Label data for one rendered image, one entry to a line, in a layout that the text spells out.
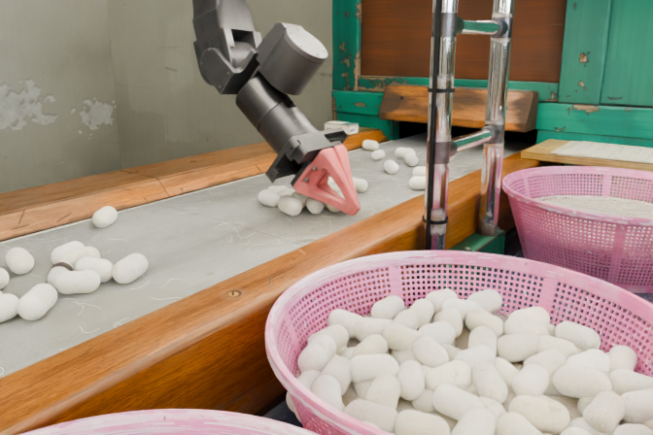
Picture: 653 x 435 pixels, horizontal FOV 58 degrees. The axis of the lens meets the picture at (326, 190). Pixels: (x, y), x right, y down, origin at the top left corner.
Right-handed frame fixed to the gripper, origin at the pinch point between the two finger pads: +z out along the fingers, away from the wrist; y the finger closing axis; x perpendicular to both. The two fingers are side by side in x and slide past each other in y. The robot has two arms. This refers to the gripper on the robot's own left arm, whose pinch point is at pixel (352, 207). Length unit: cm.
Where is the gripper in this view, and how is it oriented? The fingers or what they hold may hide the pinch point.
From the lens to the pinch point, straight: 67.7
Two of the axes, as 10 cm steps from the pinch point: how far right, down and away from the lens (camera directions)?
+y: 5.9, -1.9, 7.8
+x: -5.2, 6.5, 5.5
